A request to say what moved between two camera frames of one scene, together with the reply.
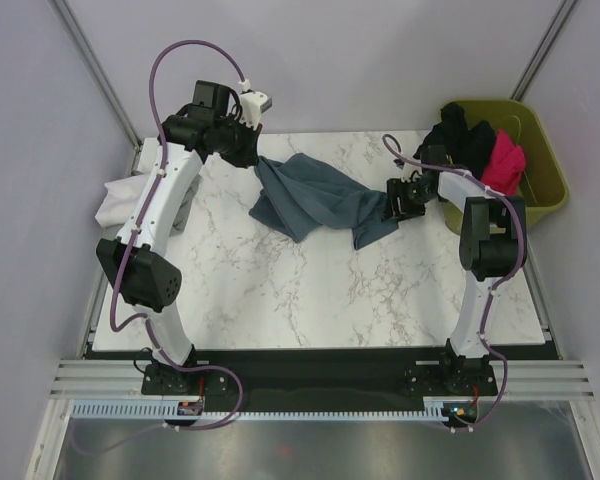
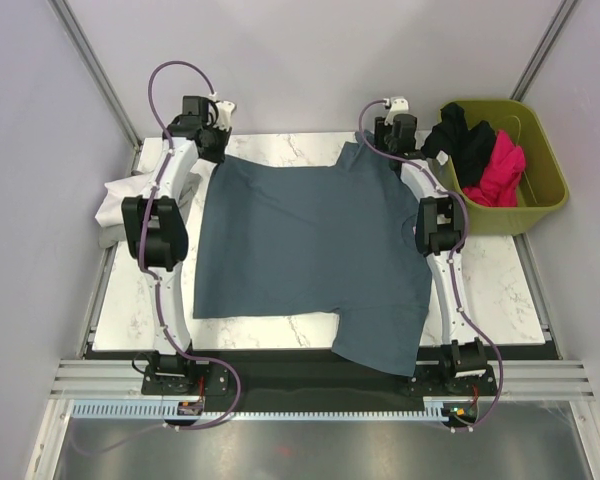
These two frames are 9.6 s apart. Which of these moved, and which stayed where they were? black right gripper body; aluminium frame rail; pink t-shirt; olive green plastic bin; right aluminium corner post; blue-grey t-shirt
Moved: blue-grey t-shirt; black right gripper body
Stayed: olive green plastic bin; pink t-shirt; right aluminium corner post; aluminium frame rail
